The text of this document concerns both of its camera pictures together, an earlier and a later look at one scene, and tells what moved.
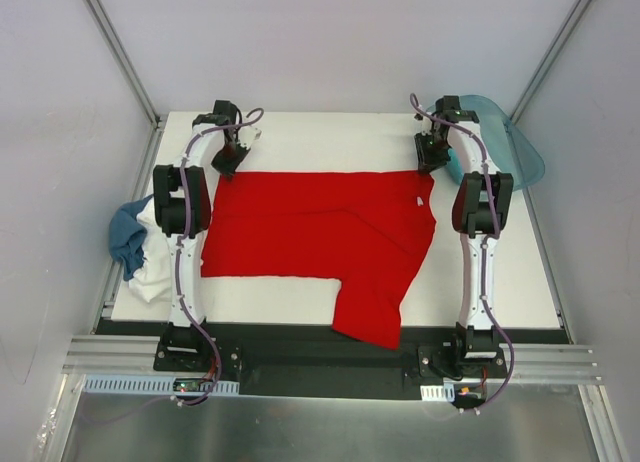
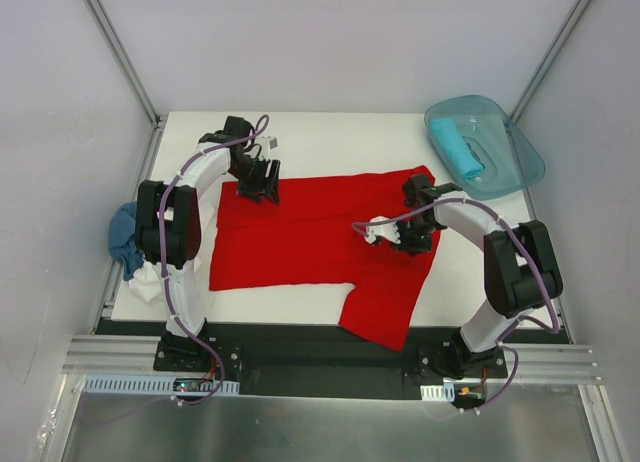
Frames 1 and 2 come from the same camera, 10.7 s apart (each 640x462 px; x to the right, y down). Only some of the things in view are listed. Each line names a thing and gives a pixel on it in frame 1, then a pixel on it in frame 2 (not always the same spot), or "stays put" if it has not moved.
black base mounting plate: [309, 360] stays put
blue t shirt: [126, 235] stays put
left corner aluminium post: [119, 50] stays put
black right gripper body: [430, 159] to [412, 238]
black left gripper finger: [228, 159] to [251, 190]
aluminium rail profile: [114, 355] stays put
